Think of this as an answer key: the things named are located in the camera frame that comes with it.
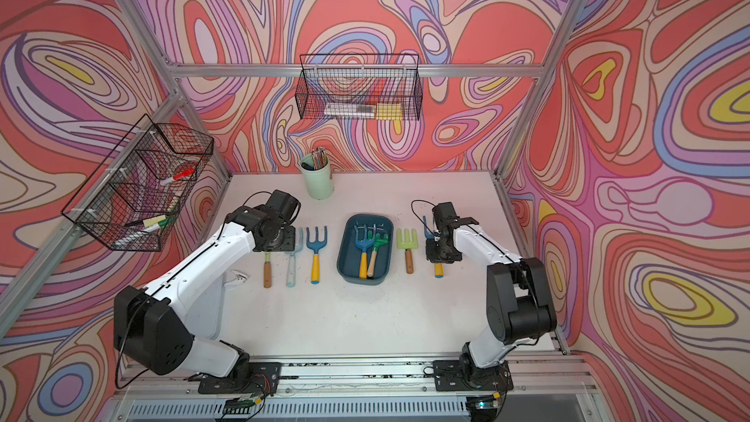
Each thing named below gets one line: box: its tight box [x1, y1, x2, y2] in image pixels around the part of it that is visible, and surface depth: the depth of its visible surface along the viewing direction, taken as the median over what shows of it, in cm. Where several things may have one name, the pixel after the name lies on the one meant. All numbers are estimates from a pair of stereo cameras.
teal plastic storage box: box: [336, 212, 395, 286], surface depth 98 cm
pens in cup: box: [300, 146, 328, 171], surface depth 106 cm
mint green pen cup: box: [298, 146, 334, 201], surface depth 107 cm
